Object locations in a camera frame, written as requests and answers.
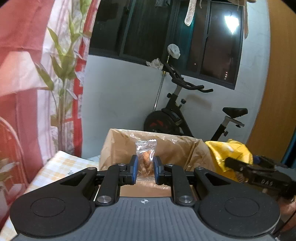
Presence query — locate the clear cookie packet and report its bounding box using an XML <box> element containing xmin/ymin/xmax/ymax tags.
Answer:
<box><xmin>135</xmin><ymin>139</ymin><xmax>157</xmax><ymax>179</ymax></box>

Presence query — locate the yellow snack bag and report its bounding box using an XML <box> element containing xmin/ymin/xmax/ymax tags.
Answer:
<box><xmin>204</xmin><ymin>139</ymin><xmax>254</xmax><ymax>183</ymax></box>

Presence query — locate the brown cardboard box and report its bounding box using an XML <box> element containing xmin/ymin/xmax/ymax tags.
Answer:
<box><xmin>98</xmin><ymin>127</ymin><xmax>223</xmax><ymax>198</ymax></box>

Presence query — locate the checkered floral bed sheet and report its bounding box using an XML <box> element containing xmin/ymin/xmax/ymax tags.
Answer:
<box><xmin>0</xmin><ymin>150</ymin><xmax>100</xmax><ymax>241</ymax></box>

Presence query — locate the black exercise bike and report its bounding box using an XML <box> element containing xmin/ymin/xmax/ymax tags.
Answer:
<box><xmin>143</xmin><ymin>43</ymin><xmax>248</xmax><ymax>142</ymax></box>

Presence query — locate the dark glass window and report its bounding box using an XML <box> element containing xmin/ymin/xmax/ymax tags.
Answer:
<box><xmin>90</xmin><ymin>1</ymin><xmax>243</xmax><ymax>89</ymax></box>

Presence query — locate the red printed backdrop curtain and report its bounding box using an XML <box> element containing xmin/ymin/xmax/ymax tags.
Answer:
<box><xmin>1</xmin><ymin>1</ymin><xmax>99</xmax><ymax>223</ymax></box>

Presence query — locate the white hanging sock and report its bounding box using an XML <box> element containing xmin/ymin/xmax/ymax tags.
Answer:
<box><xmin>184</xmin><ymin>0</ymin><xmax>197</xmax><ymax>27</ymax></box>

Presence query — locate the beige hanging garment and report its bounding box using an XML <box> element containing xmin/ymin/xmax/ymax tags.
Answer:
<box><xmin>228</xmin><ymin>0</ymin><xmax>256</xmax><ymax>39</ymax></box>

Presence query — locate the grey hanging cloth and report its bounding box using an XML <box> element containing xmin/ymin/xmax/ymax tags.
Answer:
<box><xmin>155</xmin><ymin>0</ymin><xmax>171</xmax><ymax>8</ymax></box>

